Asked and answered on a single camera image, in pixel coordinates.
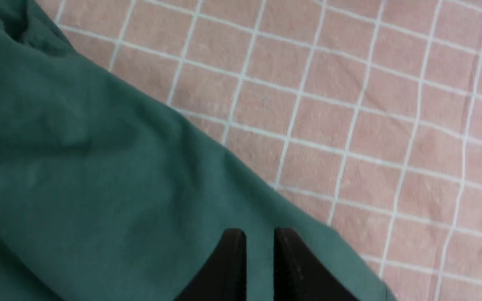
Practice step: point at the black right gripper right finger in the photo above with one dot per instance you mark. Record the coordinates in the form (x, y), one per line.
(299, 275)

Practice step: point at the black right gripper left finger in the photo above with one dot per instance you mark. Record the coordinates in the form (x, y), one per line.
(220, 271)

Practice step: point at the pink checkered table cloth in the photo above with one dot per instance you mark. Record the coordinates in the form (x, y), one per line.
(367, 114)

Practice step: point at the green long-sleeve top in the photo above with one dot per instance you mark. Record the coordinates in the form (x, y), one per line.
(109, 195)

